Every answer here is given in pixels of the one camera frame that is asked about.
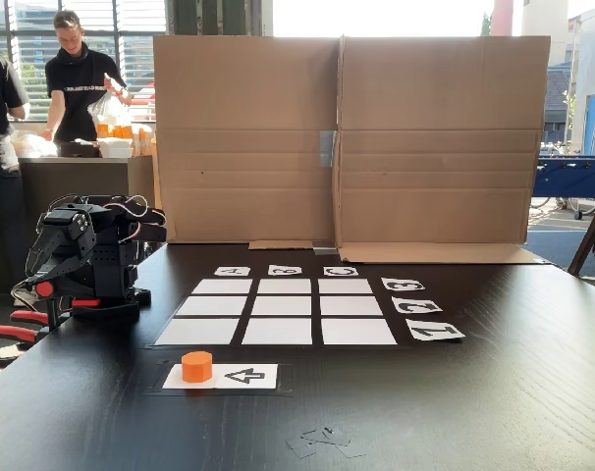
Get clear plastic bag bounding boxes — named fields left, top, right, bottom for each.
left=87, top=90, right=132, bottom=130

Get round orange token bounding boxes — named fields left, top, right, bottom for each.
left=181, top=350, right=214, bottom=384

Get white paper grid square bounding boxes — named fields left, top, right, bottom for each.
left=242, top=318, right=313, bottom=346
left=174, top=295, right=248, bottom=317
left=320, top=318, right=399, bottom=345
left=318, top=278, right=375, bottom=294
left=191, top=278, right=253, bottom=295
left=256, top=278, right=312, bottom=294
left=319, top=295, right=385, bottom=316
left=250, top=295, right=312, bottom=316
left=154, top=318, right=240, bottom=346

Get brown counter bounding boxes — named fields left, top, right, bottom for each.
left=0, top=155, right=156, bottom=295

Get black red bar clamp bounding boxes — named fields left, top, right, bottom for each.
left=27, top=279, right=103, bottom=335

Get white plastic bags pile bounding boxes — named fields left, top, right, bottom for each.
left=10, top=131, right=59, bottom=158

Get white food containers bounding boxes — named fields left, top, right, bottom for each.
left=96, top=136, right=135, bottom=159

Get person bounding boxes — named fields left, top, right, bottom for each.
left=0, top=48, right=31, bottom=298
left=36, top=9, right=135, bottom=158

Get brown cardboard panel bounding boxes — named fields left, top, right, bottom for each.
left=331, top=34, right=552, bottom=265
left=152, top=34, right=346, bottom=251

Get white arrow paper sheet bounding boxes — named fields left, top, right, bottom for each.
left=162, top=363, right=279, bottom=391

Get clear tape scraps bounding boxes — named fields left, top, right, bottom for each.
left=285, top=425, right=367, bottom=460

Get number 3 paper sheet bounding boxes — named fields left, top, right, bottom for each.
left=380, top=277, right=426, bottom=292

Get number 2 paper sheet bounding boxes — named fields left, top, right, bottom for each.
left=391, top=296, right=444, bottom=314

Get number 1 paper sheet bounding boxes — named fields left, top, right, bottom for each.
left=405, top=318, right=467, bottom=341

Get blue foosball table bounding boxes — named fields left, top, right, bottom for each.
left=531, top=155, right=595, bottom=220

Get dark wooden easel leg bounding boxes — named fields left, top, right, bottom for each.
left=567, top=185, right=595, bottom=276

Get black power cable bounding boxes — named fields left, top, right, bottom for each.
left=10, top=280, right=37, bottom=311

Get red white servo cable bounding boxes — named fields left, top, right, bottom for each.
left=46, top=193, right=167, bottom=244

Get red handled spring clamp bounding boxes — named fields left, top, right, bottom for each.
left=0, top=310, right=51, bottom=369

